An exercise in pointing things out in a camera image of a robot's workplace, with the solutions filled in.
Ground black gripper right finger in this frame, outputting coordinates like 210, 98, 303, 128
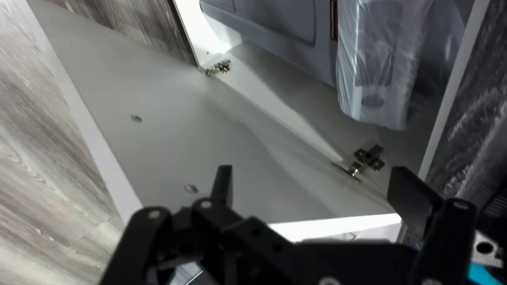
387, 164, 507, 285

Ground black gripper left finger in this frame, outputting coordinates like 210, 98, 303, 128
101, 163, 307, 285

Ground metal door hinge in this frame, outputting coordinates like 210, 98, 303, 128
332, 141, 387, 185
204, 58, 234, 77

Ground white lower cabinet body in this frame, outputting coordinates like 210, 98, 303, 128
173, 0, 494, 183

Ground plastic wrapped appliance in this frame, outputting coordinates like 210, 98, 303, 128
335, 0, 478, 131

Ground gray box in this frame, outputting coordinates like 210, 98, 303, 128
199, 0, 340, 87

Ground white and blue bracket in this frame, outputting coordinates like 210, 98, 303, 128
467, 228, 507, 285

